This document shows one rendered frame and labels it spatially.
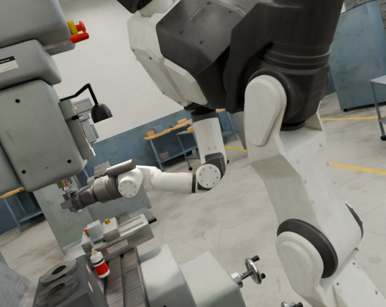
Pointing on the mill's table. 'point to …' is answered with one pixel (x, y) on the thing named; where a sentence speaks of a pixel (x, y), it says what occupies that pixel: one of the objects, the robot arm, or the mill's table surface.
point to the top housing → (27, 24)
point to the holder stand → (69, 286)
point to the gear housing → (21, 66)
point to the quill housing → (34, 134)
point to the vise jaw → (111, 230)
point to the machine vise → (126, 242)
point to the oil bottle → (99, 264)
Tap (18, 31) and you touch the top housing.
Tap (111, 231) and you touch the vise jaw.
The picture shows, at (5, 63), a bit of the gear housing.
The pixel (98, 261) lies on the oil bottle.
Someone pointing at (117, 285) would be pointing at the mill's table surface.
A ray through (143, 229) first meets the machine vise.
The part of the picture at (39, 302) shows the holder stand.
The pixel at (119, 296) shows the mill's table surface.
